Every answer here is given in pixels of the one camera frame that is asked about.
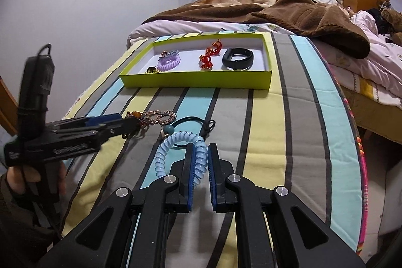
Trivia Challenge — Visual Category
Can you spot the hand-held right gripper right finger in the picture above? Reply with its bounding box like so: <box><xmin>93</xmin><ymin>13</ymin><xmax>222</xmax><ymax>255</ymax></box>
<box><xmin>208</xmin><ymin>143</ymin><xmax>366</xmax><ymax>268</ymax></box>

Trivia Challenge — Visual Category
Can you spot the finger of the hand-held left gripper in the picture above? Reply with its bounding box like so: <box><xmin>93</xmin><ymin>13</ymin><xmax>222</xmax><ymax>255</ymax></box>
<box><xmin>61</xmin><ymin>113</ymin><xmax>124</xmax><ymax>130</ymax></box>
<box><xmin>47</xmin><ymin>118</ymin><xmax>140</xmax><ymax>147</ymax></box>

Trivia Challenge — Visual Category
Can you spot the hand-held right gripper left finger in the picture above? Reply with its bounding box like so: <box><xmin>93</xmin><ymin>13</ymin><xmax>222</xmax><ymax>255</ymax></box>
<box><xmin>38</xmin><ymin>143</ymin><xmax>197</xmax><ymax>268</ymax></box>

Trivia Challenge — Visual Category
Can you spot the beaded bracelet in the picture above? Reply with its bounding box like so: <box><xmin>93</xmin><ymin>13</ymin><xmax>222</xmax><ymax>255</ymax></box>
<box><xmin>126</xmin><ymin>109</ymin><xmax>177</xmax><ymax>130</ymax></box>

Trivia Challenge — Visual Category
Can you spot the blue spiral hair tie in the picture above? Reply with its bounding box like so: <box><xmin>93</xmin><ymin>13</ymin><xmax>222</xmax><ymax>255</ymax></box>
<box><xmin>155</xmin><ymin>131</ymin><xmax>208</xmax><ymax>188</ymax></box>

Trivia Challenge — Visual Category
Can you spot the teal bead black hair tie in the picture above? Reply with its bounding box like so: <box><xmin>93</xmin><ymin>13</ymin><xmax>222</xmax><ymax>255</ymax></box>
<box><xmin>160</xmin><ymin>117</ymin><xmax>217</xmax><ymax>147</ymax></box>

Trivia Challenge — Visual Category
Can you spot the purple spiral hair tie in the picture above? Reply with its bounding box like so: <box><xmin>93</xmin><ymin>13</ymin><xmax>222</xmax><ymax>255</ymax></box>
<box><xmin>157</xmin><ymin>55</ymin><xmax>182</xmax><ymax>72</ymax></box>

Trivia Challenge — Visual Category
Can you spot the green shallow tray box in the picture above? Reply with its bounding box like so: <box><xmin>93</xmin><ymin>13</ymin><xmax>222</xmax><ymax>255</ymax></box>
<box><xmin>119</xmin><ymin>32</ymin><xmax>273</xmax><ymax>89</ymax></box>

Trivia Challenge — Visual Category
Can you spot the black smart band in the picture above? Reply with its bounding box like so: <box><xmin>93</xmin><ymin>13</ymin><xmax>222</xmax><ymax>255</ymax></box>
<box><xmin>222</xmin><ymin>47</ymin><xmax>255</xmax><ymax>71</ymax></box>

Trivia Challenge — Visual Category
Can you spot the person's left forearm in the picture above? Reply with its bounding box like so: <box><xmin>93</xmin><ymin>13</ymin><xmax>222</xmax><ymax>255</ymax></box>
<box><xmin>0</xmin><ymin>174</ymin><xmax>62</xmax><ymax>268</ymax></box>

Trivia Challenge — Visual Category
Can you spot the person's left hand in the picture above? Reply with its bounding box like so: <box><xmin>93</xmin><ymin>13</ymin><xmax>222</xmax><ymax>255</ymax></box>
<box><xmin>6</xmin><ymin>161</ymin><xmax>67</xmax><ymax>198</ymax></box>

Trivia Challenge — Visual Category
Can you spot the wooden board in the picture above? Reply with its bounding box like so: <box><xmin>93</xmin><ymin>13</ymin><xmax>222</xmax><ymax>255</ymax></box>
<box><xmin>0</xmin><ymin>76</ymin><xmax>19</xmax><ymax>137</ymax></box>

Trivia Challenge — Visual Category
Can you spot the striped cloth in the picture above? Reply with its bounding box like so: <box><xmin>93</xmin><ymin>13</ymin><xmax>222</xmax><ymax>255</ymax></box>
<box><xmin>61</xmin><ymin>31</ymin><xmax>366</xmax><ymax>268</ymax></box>

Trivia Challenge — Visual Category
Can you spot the brown fleece blanket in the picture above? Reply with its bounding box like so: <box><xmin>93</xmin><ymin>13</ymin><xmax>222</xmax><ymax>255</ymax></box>
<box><xmin>141</xmin><ymin>0</ymin><xmax>371</xmax><ymax>60</ymax></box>

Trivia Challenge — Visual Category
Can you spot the yellow mattress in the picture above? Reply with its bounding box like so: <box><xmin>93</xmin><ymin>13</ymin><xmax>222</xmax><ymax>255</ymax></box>
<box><xmin>341</xmin><ymin>67</ymin><xmax>402</xmax><ymax>143</ymax></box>

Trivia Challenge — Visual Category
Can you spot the dark clothing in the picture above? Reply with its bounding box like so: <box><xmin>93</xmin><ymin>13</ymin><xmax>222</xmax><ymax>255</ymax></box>
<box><xmin>366</xmin><ymin>7</ymin><xmax>388</xmax><ymax>34</ymax></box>

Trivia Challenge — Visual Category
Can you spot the brown teddy bear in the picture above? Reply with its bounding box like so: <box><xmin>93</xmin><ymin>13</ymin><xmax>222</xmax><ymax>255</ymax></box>
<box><xmin>381</xmin><ymin>9</ymin><xmax>402</xmax><ymax>45</ymax></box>

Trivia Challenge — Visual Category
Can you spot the black cable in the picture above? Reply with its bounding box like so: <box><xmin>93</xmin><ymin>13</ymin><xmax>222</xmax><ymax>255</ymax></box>
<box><xmin>37</xmin><ymin>43</ymin><xmax>52</xmax><ymax>59</ymax></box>

